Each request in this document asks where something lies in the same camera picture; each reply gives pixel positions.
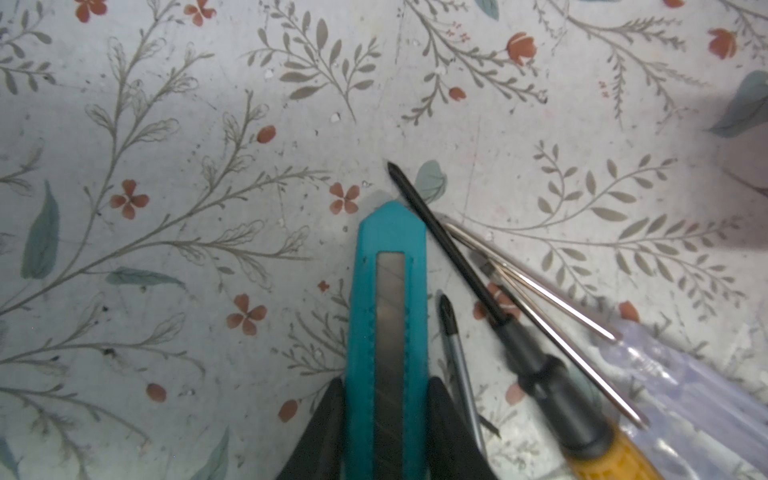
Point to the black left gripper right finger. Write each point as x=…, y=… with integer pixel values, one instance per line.
x=452, y=453

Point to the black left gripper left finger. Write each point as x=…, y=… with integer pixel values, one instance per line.
x=318, y=454

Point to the teal utility knife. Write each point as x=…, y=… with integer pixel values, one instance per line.
x=387, y=353

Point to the black yellow grip screwdriver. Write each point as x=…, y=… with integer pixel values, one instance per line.
x=450, y=326

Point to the yellow handled screwdriver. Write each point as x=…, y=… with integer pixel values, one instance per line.
x=592, y=445

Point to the clear handled screwdriver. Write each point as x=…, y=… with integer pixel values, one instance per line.
x=677, y=383
x=672, y=453

